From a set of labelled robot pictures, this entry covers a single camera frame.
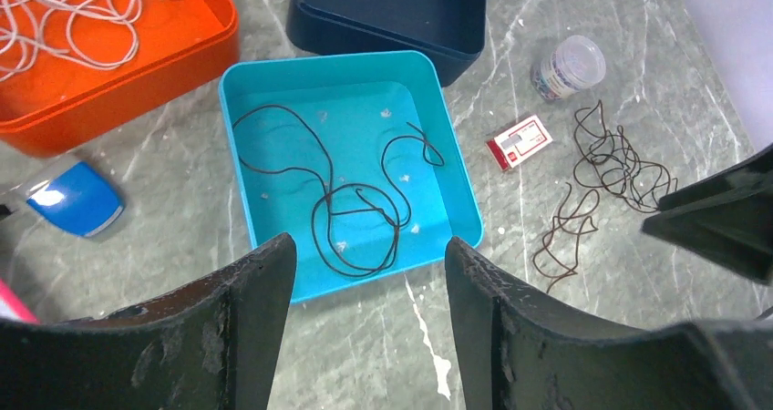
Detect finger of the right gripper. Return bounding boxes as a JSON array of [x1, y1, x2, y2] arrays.
[[641, 146, 772, 285]]

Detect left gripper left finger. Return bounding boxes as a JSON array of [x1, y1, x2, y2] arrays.
[[1, 233, 297, 409]]

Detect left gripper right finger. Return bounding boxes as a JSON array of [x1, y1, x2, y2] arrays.
[[445, 238, 772, 409]]

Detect white cable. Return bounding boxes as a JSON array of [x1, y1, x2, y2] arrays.
[[0, 0, 182, 83]]

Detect blue whiteboard eraser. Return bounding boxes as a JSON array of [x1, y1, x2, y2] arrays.
[[19, 155, 125, 238]]

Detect red white small box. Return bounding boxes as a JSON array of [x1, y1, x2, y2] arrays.
[[485, 115, 553, 171]]

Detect pink framed whiteboard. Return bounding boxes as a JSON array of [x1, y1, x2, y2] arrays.
[[0, 281, 39, 323]]

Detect clear paperclip container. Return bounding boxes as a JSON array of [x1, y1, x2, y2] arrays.
[[531, 35, 607, 102]]

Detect light blue plastic box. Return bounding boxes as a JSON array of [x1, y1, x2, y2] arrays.
[[219, 51, 483, 303]]

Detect orange plastic box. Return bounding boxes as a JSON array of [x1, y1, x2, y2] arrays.
[[1, 0, 239, 158]]

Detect dark blue plastic box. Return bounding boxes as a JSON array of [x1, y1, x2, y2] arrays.
[[286, 0, 487, 87]]

